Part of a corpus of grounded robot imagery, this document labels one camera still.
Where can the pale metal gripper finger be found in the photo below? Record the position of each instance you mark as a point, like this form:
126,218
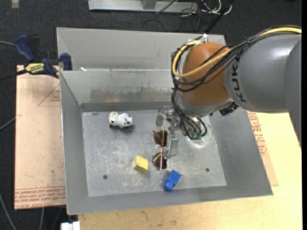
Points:
173,147
159,120

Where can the brown lens sunglasses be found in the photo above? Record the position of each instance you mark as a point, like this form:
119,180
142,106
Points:
159,162

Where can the clear glass cup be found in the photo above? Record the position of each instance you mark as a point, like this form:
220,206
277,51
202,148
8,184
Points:
205,141

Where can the blue plastic block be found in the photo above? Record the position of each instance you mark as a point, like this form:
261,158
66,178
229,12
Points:
171,180

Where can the yellow sponge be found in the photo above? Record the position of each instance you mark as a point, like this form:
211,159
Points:
140,164

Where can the white toy animal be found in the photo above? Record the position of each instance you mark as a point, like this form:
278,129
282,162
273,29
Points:
119,120

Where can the grey metal bin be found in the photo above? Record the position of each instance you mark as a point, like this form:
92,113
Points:
120,147

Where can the brown cardboard board, red print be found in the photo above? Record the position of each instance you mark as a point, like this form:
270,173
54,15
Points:
38,133

